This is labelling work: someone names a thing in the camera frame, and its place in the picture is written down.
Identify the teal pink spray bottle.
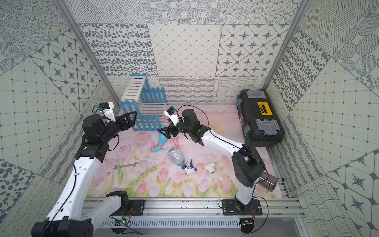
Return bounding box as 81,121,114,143
152,132,168,152

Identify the clear blue-capped spray bottle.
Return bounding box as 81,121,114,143
167,147,197,174

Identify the blue white slatted shelf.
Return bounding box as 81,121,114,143
119,74,167,131

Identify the white pink spray bottle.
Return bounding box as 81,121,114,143
171,136,180,148

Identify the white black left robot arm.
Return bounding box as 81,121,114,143
31,111,137,237

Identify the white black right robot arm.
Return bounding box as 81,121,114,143
158,107,268,210

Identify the silver wrench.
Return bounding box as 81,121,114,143
113,162,139,170

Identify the black yellow toolbox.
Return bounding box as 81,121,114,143
236,89,284,148

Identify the green circuit board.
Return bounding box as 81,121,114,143
115,219,129,227

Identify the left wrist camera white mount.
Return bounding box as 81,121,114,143
98,102,116,122

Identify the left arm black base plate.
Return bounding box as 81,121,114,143
114,199,146,216

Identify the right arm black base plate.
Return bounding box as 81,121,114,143
221,199,263,216

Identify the aluminium mounting rail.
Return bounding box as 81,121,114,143
79,197,306,219

